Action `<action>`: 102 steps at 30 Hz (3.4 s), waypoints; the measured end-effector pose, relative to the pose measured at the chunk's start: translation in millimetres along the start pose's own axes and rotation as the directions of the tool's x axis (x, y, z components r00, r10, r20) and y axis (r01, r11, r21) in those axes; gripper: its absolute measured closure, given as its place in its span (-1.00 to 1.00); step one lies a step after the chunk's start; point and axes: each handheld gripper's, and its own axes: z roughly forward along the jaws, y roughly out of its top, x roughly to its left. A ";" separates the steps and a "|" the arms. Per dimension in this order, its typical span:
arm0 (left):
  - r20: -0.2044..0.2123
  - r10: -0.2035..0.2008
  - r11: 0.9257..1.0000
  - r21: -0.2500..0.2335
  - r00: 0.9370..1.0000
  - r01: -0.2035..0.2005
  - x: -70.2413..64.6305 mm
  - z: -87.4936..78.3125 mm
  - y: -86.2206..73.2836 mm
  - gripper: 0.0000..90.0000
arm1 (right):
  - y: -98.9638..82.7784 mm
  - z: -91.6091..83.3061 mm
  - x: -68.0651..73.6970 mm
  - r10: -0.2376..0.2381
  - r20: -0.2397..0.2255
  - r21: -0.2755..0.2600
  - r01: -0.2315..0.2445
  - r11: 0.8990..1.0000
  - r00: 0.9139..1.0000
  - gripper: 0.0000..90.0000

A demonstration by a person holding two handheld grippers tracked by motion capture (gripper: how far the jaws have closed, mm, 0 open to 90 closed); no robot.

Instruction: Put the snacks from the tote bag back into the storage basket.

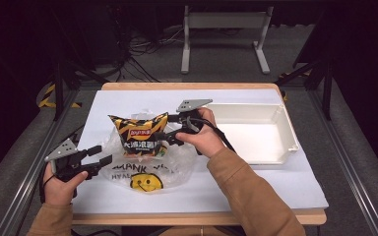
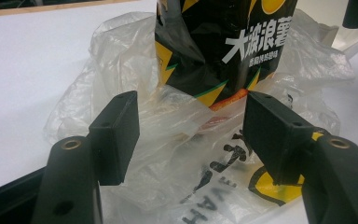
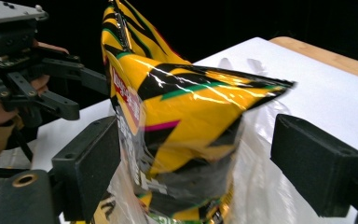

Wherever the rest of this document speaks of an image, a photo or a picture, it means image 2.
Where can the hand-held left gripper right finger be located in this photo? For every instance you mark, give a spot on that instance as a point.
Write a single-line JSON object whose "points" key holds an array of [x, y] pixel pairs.
{"points": [[273, 137]]}

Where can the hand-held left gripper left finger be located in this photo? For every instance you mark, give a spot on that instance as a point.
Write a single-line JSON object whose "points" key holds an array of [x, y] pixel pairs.
{"points": [[112, 140]]}

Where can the translucent printed plastic bag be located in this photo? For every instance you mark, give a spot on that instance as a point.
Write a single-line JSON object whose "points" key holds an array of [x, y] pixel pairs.
{"points": [[167, 161]]}

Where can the black yellow snack packet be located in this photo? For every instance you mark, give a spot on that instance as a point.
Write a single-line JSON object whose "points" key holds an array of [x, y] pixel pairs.
{"points": [[211, 46]]}

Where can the red wrapped snack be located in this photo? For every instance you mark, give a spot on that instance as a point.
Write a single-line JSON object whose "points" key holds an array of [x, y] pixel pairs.
{"points": [[214, 123]]}

